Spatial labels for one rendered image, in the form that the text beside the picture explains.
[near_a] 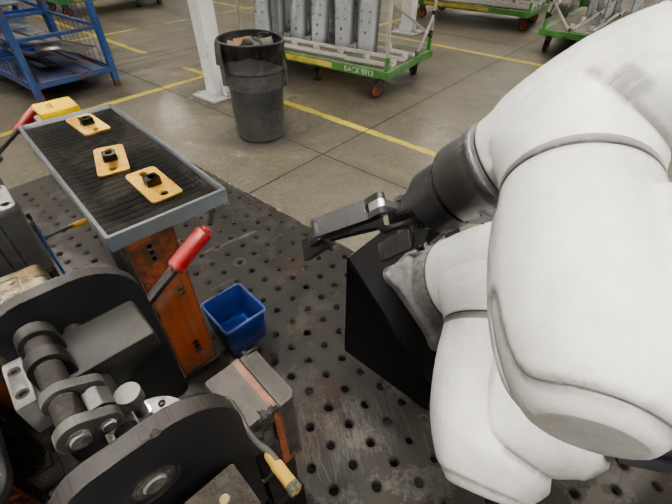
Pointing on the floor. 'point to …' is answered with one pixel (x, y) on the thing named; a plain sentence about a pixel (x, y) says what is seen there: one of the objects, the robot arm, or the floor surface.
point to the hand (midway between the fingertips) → (349, 249)
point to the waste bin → (254, 80)
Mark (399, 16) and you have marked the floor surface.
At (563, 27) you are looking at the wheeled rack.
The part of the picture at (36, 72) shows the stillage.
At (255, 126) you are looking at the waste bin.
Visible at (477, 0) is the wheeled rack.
